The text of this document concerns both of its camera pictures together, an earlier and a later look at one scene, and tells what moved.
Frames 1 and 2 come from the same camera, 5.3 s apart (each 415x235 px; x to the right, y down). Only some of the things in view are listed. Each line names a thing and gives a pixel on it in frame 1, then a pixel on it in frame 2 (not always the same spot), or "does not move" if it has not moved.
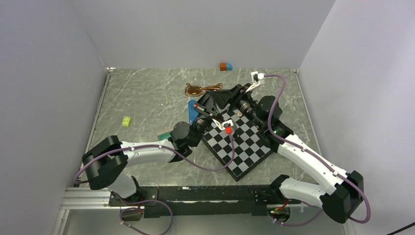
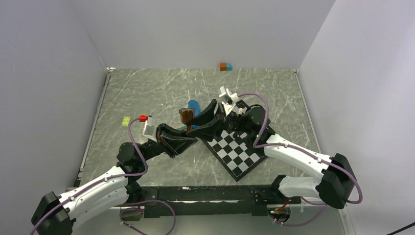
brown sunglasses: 196,90 to 187,115
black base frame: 172,201 does not move
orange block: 222,66 does not move
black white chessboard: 251,148 does not move
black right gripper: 223,97 to 210,130
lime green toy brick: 126,122 does not move
